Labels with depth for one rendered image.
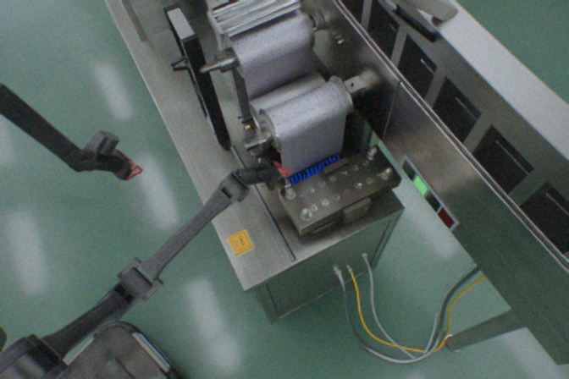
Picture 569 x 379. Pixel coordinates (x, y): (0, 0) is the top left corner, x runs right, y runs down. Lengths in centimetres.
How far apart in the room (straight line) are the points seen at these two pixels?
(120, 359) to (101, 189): 112
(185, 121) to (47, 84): 188
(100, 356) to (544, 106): 202
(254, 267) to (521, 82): 98
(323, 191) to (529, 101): 73
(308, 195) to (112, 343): 128
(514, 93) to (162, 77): 148
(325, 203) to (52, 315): 178
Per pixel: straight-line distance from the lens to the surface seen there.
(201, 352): 241
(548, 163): 94
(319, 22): 147
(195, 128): 182
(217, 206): 127
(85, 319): 115
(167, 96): 195
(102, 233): 278
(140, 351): 225
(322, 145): 143
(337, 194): 145
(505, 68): 99
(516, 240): 113
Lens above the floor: 234
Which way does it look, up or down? 63 degrees down
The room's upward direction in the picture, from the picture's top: 7 degrees counter-clockwise
